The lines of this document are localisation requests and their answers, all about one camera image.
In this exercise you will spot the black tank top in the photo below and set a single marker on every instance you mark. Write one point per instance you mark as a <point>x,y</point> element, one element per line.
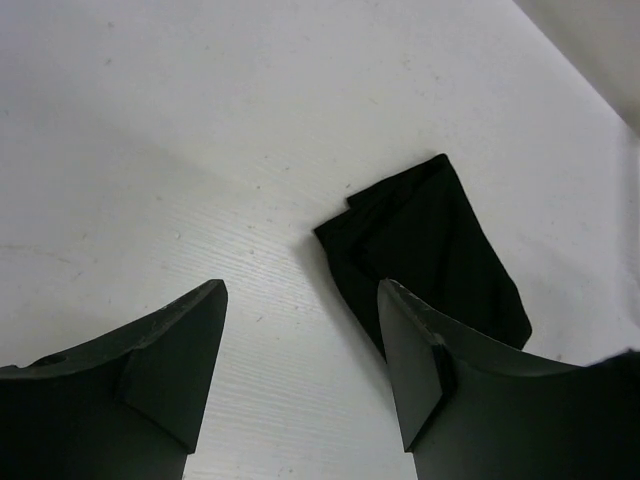
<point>418,228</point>

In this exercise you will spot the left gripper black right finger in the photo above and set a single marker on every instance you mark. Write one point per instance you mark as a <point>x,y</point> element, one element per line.
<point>471,407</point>

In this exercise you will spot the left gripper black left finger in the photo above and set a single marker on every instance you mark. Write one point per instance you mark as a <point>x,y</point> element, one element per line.
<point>128,404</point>

